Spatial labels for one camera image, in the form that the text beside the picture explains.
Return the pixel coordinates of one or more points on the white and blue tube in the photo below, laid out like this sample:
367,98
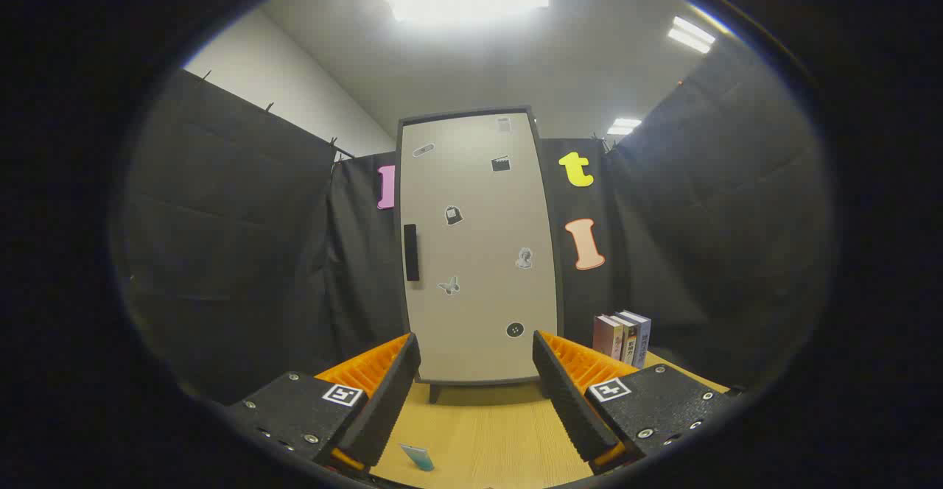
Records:
418,458

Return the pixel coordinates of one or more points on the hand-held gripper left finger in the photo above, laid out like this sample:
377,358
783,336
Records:
387,408

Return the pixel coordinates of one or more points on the dark grey cabinet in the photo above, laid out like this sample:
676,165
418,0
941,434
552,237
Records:
561,268

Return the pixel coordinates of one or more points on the dark spine book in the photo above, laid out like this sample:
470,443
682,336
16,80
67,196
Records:
630,345

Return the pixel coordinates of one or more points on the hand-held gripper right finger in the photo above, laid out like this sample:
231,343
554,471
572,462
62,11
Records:
571,400

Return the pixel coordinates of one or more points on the pink cover book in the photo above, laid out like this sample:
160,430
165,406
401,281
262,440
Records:
605,336

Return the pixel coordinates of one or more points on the double strip ceiling light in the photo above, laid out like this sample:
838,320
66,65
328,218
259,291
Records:
691,34

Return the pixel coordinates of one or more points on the small ceiling light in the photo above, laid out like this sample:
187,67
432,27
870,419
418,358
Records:
625,126

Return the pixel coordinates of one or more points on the black backdrop cloth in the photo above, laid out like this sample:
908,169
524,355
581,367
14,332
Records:
243,253

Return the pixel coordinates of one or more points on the grey blue book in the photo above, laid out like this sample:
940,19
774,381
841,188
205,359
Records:
642,338

